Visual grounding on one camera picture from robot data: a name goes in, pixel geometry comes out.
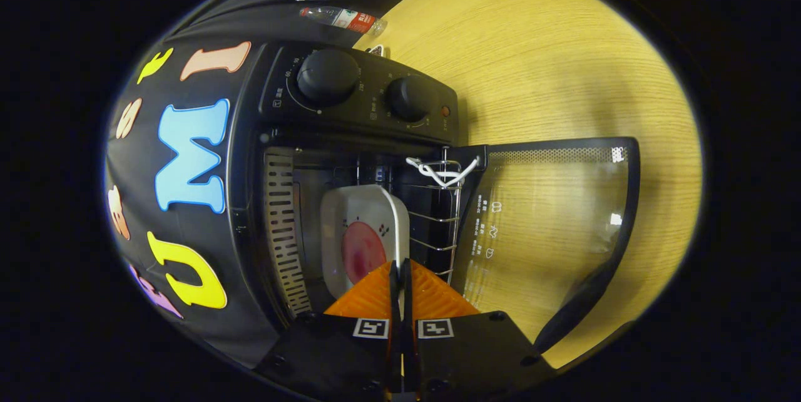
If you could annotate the pink meat slice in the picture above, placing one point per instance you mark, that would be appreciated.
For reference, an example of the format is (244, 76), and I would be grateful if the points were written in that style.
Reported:
(360, 252)

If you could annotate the black toaster oven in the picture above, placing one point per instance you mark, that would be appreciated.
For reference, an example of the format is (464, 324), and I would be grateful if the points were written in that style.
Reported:
(350, 101)

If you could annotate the clear plastic water bottle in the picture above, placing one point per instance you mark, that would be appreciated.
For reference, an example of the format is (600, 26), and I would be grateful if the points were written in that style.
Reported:
(344, 17)

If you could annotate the white square plate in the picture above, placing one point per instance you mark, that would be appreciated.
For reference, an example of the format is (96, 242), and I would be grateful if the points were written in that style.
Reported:
(363, 201)

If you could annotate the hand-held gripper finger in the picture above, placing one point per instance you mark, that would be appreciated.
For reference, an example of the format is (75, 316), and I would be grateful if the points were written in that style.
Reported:
(407, 302)
(394, 302)

